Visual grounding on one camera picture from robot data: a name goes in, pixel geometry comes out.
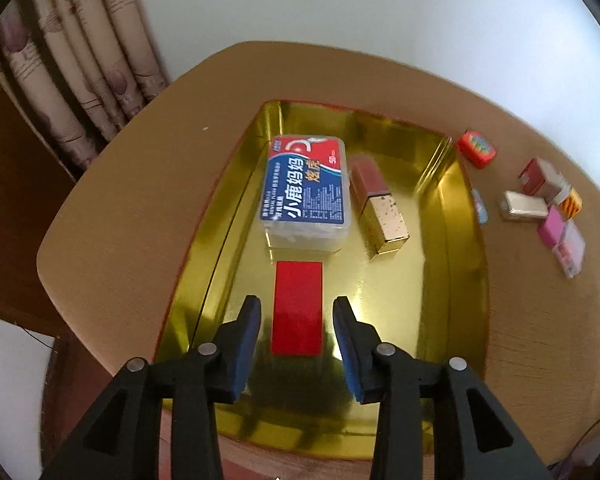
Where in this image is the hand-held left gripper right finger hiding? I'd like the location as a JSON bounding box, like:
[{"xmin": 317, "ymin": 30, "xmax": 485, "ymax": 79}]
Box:
[{"xmin": 332, "ymin": 296, "xmax": 556, "ymax": 480}]

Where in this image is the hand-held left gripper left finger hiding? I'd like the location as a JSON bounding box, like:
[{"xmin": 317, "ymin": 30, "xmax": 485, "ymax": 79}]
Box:
[{"xmin": 40, "ymin": 295, "xmax": 263, "ymax": 480}]

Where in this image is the red card box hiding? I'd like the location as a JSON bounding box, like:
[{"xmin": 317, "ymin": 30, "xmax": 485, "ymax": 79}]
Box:
[{"xmin": 270, "ymin": 261, "xmax": 325, "ymax": 357}]

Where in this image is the gold tin tray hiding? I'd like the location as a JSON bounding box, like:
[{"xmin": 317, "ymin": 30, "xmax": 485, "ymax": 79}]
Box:
[{"xmin": 152, "ymin": 100, "xmax": 491, "ymax": 461}]

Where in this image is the clear floss box blue label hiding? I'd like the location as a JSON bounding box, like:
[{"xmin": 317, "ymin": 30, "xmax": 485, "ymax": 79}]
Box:
[{"xmin": 257, "ymin": 135, "xmax": 353, "ymax": 251}]

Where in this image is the red and gold box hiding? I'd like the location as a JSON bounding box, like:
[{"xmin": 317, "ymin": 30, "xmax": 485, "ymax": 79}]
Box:
[{"xmin": 349, "ymin": 155, "xmax": 411, "ymax": 261}]

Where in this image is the small light blue packet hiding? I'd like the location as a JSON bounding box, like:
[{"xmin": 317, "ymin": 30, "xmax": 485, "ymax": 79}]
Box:
[{"xmin": 471, "ymin": 189, "xmax": 490, "ymax": 226}]

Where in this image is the cream metal box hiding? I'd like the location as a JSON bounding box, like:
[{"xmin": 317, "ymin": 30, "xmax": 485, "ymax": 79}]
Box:
[{"xmin": 499, "ymin": 190, "xmax": 551, "ymax": 222}]

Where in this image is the clear pink plastic box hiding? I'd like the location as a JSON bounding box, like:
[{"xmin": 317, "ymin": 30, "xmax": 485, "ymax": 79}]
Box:
[{"xmin": 552, "ymin": 220, "xmax": 587, "ymax": 279}]

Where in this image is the small red striped case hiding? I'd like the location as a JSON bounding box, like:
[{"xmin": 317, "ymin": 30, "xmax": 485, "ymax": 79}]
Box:
[{"xmin": 455, "ymin": 130, "xmax": 496, "ymax": 171}]

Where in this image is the red and white box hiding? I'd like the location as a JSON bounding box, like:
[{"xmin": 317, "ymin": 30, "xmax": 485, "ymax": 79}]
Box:
[{"xmin": 517, "ymin": 157, "xmax": 566, "ymax": 196}]

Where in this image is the orange striped box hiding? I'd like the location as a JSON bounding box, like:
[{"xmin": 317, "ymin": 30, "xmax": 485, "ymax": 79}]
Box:
[{"xmin": 555, "ymin": 186, "xmax": 583, "ymax": 221}]

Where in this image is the brown wooden door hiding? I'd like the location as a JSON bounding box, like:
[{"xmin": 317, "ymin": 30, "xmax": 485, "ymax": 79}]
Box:
[{"xmin": 0, "ymin": 45, "xmax": 81, "ymax": 341}]

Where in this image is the beige patterned curtain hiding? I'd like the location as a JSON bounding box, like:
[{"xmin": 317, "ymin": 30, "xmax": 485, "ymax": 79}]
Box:
[{"xmin": 0, "ymin": 0, "xmax": 173, "ymax": 171}]

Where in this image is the thin black cable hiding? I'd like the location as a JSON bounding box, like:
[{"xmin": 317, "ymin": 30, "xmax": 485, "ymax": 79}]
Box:
[{"xmin": 20, "ymin": 327, "xmax": 56, "ymax": 350}]

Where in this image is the thin dark cable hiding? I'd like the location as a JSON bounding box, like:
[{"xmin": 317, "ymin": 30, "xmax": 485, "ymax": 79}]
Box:
[{"xmin": 555, "ymin": 400, "xmax": 600, "ymax": 467}]

